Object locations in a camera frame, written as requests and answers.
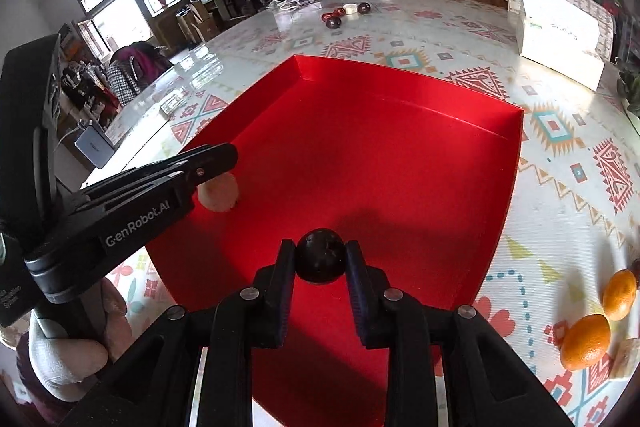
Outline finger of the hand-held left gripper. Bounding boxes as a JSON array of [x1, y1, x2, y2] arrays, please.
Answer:
[[75, 143, 239, 218]]

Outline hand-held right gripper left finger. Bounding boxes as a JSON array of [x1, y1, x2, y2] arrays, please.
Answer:
[[75, 238, 297, 427]]

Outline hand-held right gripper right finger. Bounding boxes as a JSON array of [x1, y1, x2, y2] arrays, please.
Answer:
[[346, 240, 576, 427]]

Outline beige rice cake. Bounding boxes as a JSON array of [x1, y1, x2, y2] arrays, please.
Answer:
[[611, 338, 640, 380], [196, 172, 240, 212]]

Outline red tray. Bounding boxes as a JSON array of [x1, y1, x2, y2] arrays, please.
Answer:
[[145, 54, 524, 427]]

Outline orange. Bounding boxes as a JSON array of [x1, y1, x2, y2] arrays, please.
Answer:
[[601, 269, 638, 322], [560, 313, 612, 370]]

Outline person's left hand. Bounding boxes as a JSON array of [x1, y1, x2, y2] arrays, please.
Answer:
[[27, 279, 133, 403]]

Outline grey rectangular device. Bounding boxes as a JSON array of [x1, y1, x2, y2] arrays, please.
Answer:
[[74, 122, 117, 169]]

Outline white tissue box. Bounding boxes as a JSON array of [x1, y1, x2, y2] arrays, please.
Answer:
[[515, 0, 606, 92]]

